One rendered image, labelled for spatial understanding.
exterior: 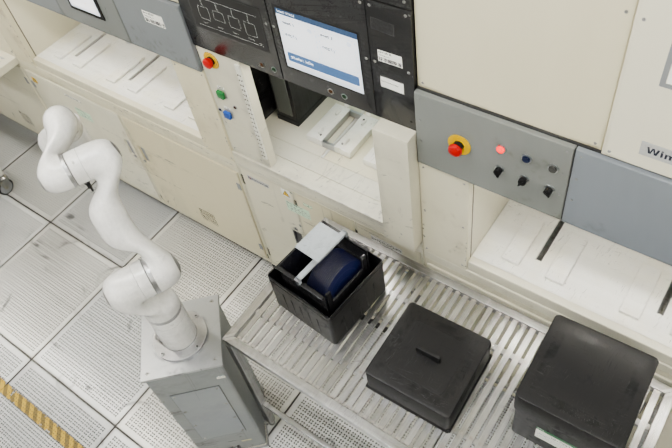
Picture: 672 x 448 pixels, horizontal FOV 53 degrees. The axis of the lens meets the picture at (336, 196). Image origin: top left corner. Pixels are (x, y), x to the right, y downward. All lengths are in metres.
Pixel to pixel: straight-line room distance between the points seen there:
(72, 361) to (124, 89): 1.30
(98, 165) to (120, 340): 1.60
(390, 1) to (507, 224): 1.00
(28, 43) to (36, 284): 1.22
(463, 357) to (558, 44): 1.01
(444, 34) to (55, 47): 2.43
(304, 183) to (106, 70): 1.27
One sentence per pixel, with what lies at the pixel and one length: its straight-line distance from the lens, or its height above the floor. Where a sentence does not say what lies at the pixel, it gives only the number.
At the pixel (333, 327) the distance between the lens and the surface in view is 2.20.
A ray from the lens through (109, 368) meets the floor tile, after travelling 3.41.
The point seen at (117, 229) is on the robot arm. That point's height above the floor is 1.31.
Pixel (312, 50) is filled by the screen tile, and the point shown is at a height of 1.57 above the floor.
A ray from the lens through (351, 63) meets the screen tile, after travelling 1.91.
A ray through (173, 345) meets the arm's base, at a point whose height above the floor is 0.81.
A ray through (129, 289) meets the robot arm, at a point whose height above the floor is 1.17.
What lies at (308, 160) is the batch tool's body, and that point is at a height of 0.87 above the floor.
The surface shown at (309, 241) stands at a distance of 2.12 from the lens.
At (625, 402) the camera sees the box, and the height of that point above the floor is 1.01.
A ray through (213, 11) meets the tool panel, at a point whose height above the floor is 1.58.
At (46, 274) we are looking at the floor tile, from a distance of 3.88.
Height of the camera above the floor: 2.77
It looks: 50 degrees down
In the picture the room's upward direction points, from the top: 11 degrees counter-clockwise
